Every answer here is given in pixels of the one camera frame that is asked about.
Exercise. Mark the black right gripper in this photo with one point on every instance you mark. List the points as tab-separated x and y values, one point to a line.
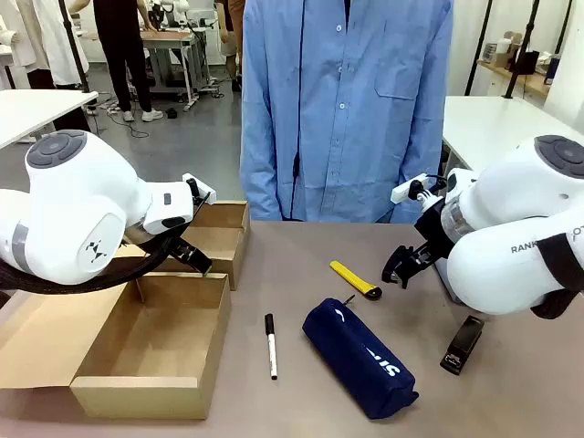
433	237

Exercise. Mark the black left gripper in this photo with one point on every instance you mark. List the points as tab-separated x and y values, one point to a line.
182	250

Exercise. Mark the small cardboard box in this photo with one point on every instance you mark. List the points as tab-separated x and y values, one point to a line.
223	242

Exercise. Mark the yellow utility knife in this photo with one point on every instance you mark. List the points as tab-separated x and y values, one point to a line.
351	275

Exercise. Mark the large cardboard box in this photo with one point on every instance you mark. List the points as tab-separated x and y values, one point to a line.
150	328

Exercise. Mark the black stapler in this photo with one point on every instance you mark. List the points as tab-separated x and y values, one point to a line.
465	342

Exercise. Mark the navy blue pencil case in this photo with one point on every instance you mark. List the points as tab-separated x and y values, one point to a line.
360	356

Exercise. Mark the white marker black cap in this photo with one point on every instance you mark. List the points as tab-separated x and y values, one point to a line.
272	347

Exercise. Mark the person's right forearm blue sleeve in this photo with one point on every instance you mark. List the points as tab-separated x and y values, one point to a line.
260	187

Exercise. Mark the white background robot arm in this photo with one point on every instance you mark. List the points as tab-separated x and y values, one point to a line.
173	8

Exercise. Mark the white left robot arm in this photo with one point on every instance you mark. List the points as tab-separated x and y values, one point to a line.
68	205

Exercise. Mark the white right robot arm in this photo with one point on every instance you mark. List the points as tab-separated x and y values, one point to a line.
511	228

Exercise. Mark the small black box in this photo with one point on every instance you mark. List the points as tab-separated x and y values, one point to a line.
528	62

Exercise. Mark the person in blue shirt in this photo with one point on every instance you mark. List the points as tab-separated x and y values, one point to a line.
347	114

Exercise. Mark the large white table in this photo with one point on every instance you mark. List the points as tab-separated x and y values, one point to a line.
493	128

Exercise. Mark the grey background workbench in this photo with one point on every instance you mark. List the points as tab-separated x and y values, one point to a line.
173	50

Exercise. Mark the wooden counter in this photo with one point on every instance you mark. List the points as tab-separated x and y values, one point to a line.
515	75

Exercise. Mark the person in black clothes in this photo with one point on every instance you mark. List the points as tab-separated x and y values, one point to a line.
123	50

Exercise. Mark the black stand pole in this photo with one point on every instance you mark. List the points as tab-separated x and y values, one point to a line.
75	50
520	55

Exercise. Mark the blue bottle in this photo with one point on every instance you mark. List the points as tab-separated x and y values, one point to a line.
552	70

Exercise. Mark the small brown carton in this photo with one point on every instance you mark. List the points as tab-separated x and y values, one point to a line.
513	45

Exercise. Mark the person in white coat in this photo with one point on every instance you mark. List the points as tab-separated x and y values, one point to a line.
55	45

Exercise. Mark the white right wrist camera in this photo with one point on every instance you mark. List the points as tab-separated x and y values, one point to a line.
408	190

